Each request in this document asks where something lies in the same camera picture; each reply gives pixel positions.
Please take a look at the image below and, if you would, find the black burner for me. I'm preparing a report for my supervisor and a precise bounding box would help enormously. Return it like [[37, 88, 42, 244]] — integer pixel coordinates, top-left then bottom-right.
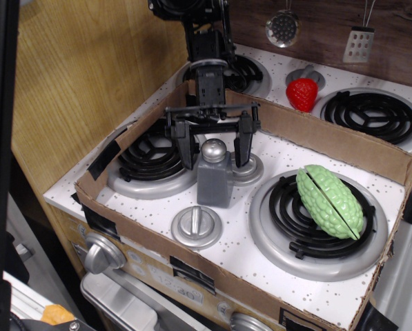
[[268, 172, 377, 260], [175, 55, 267, 93], [118, 118, 190, 182], [313, 88, 412, 146]]

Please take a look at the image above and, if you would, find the back left black burner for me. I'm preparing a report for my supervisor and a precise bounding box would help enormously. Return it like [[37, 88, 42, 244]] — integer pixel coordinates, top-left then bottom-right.
[[175, 55, 267, 93]]

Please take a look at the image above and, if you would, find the brown cardboard barrier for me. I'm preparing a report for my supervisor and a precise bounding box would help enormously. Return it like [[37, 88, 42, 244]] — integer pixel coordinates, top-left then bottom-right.
[[75, 82, 412, 330]]

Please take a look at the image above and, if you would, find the silver stovetop knob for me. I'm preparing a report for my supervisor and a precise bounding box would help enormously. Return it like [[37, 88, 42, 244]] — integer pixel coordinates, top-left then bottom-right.
[[230, 152, 264, 187], [285, 65, 326, 90], [170, 205, 223, 250]]

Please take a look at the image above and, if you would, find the front right black burner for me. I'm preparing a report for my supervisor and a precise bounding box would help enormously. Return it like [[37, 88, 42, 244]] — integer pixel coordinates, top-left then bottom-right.
[[268, 172, 377, 260]]

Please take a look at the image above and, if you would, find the back right black burner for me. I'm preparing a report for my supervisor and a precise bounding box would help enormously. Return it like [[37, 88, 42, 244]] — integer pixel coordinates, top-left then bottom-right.
[[313, 88, 412, 146]]

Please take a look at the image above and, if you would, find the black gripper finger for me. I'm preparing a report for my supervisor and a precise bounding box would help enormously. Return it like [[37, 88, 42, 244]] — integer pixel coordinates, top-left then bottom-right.
[[173, 121, 196, 170], [234, 111, 254, 168]]

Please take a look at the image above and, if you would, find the red toy strawberry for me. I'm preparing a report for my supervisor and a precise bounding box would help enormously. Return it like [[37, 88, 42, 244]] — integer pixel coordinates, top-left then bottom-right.
[[286, 78, 319, 112]]

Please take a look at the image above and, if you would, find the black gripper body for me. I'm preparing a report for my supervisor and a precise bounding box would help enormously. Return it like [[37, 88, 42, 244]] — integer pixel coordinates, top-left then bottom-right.
[[165, 65, 261, 138]]

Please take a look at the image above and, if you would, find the silver front panel knob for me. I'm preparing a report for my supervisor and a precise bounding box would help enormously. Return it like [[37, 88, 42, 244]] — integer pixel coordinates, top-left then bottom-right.
[[84, 232, 126, 274]]

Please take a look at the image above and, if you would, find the silver oven door handle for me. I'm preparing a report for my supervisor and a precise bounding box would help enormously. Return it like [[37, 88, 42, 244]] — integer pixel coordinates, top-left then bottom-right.
[[80, 273, 208, 330]]

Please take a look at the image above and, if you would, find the green bitter melon toy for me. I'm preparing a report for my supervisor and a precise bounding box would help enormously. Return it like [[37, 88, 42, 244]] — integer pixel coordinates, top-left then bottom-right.
[[296, 165, 364, 240]]

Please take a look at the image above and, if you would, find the back silver stovetop knob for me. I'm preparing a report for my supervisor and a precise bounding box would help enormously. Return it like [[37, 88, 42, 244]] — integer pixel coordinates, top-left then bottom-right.
[[285, 65, 326, 90]]

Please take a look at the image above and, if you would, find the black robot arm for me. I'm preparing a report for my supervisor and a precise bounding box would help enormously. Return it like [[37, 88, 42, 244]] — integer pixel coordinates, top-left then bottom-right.
[[148, 1, 260, 170]]

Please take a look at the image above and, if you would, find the front left black burner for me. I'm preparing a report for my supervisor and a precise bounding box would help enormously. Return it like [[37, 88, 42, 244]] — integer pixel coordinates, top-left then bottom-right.
[[118, 118, 190, 182]]

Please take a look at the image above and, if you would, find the lower silver stovetop knob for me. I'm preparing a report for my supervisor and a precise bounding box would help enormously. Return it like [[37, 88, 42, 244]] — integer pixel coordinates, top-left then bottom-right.
[[170, 205, 223, 250]]

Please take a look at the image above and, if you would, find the hanging silver spatula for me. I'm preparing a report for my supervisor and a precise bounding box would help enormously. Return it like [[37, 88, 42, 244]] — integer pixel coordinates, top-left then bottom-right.
[[342, 1, 375, 63]]

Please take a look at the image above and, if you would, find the grey pepper shaker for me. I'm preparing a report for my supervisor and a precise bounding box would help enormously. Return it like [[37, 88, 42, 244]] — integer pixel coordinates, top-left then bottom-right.
[[197, 138, 234, 208]]

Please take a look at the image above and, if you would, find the upper silver stovetop knob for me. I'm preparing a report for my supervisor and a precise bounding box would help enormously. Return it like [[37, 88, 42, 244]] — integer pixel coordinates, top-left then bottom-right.
[[230, 152, 264, 187]]

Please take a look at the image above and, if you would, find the hanging silver strainer ladle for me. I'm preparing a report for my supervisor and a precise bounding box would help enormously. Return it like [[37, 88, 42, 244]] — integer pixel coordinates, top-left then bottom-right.
[[265, 1, 302, 48]]

